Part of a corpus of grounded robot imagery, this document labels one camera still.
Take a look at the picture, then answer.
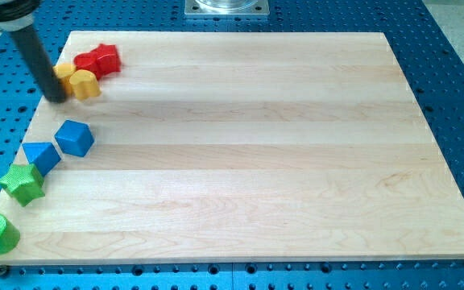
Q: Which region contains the green star block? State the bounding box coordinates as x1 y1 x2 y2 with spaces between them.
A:
0 164 45 207

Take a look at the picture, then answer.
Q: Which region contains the red crescent block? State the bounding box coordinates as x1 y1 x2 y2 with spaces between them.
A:
73 52 102 80

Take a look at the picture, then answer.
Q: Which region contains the yellow heart block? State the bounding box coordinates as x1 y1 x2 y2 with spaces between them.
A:
69 69 102 101

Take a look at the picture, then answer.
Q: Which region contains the blue cube block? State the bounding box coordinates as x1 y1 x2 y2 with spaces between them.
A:
54 120 94 157

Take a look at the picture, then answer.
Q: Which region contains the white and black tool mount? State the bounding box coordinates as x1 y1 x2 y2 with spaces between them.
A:
0 0 41 31

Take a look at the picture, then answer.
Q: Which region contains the light wooden board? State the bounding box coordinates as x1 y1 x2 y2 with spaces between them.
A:
0 31 464 265

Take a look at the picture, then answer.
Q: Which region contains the yellow hexagon block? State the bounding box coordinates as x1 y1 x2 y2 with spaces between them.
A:
53 63 77 97

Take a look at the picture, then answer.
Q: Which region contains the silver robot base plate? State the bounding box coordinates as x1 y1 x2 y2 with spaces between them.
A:
184 0 270 17

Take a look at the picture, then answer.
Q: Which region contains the blue triangle block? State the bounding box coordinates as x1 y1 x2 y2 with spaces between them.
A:
23 142 61 176

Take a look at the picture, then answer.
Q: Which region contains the red pentagon block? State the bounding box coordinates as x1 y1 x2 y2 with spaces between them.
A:
92 43 122 76

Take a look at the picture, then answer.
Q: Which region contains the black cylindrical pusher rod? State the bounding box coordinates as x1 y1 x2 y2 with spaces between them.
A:
10 25 68 103

